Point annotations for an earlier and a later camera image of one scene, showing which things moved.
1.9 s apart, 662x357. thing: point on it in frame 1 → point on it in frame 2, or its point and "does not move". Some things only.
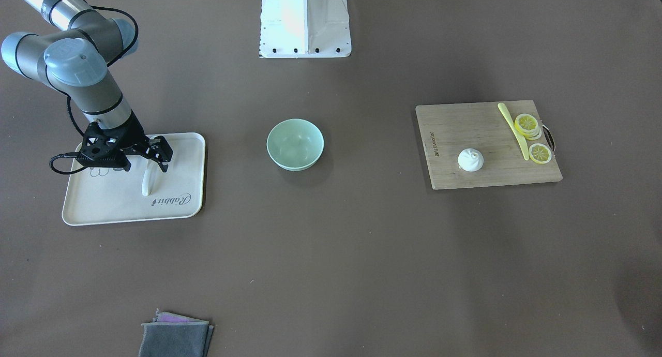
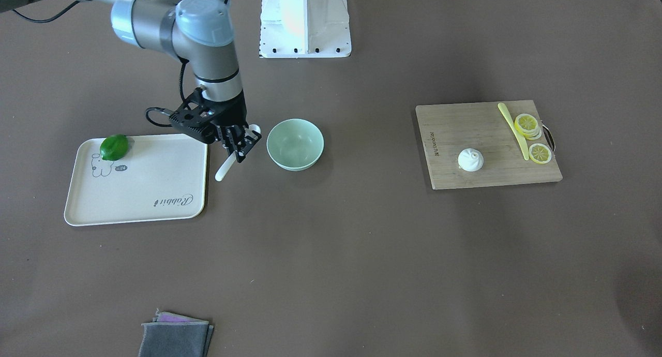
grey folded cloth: (171, 335) does not move
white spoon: (149, 177) → (253, 128)
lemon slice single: (540, 153) does not move
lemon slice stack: (528, 125) does not move
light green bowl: (295, 144) does not move
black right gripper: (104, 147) → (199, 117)
